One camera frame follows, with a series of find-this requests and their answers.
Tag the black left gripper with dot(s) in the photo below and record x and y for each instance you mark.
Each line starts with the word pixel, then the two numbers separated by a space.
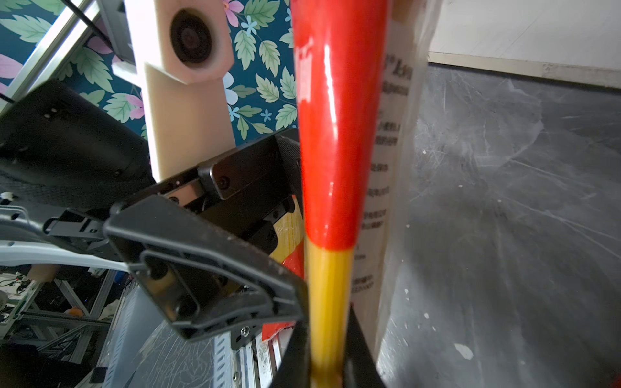
pixel 189 241

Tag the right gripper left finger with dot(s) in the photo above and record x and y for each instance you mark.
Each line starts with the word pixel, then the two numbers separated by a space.
pixel 294 371

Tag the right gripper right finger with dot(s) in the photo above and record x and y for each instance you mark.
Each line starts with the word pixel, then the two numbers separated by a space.
pixel 359 367

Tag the red spaghetti pack front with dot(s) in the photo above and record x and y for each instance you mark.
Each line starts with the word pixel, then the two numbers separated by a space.
pixel 291 234

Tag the red spaghetti pack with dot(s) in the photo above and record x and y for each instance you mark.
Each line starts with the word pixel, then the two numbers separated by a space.
pixel 359 67
pixel 291 234

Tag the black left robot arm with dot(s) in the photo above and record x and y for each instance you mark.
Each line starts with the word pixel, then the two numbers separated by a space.
pixel 67 164

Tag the white two-tier shelf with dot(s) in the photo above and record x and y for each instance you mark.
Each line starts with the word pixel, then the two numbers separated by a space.
pixel 571 41

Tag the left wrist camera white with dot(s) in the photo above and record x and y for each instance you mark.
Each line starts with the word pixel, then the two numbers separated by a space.
pixel 182 52

